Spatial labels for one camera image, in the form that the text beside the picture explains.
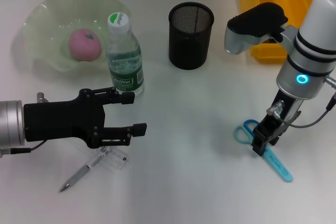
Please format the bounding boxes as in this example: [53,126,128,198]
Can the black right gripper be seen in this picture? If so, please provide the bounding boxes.
[251,90,302,156]

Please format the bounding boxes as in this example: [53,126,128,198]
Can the black mesh pen holder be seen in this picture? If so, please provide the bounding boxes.
[168,2,215,70]

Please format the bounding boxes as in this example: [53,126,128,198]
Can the silver ballpoint pen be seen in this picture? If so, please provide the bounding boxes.
[59,147,111,193]

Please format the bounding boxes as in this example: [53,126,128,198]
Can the transparent plastic ruler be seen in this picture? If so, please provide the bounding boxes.
[98,146,130,171]

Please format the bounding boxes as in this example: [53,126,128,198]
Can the right gripper cable with plugs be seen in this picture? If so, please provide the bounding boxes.
[266,77,336,129]

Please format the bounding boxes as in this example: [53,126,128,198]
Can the pink toy peach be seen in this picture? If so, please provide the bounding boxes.
[68,28,102,62]

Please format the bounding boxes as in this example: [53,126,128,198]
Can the clear water bottle green label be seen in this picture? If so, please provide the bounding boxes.
[106,12,145,98]

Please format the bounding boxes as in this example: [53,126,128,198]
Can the gripper cable with plugs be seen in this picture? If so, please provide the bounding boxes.
[0,92,49,158]
[266,77,336,129]

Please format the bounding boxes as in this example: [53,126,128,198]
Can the blue scissors with cap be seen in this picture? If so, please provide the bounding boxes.
[233,119,293,183]

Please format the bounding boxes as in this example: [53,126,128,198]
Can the left gripper cable with plugs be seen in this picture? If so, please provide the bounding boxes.
[0,92,49,158]

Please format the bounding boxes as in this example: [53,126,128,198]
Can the pale green wavy glass plate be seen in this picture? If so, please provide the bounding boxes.
[22,0,133,77]

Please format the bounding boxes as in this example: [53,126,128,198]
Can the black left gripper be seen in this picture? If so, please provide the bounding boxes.
[23,87,147,149]

